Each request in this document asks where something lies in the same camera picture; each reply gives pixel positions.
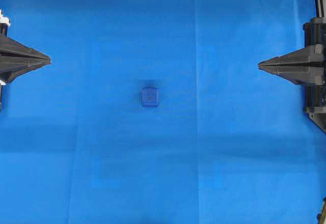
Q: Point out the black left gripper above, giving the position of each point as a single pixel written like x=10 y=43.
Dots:
x=12 y=48

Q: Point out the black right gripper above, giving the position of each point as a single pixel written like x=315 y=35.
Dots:
x=293 y=66

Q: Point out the blue cube block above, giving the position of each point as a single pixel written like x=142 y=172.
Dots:
x=150 y=97

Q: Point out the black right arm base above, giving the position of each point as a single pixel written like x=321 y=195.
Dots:
x=317 y=115

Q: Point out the black clamp at corner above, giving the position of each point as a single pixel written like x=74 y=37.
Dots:
x=321 y=216

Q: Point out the blue table cloth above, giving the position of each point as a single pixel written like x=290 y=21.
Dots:
x=228 y=143

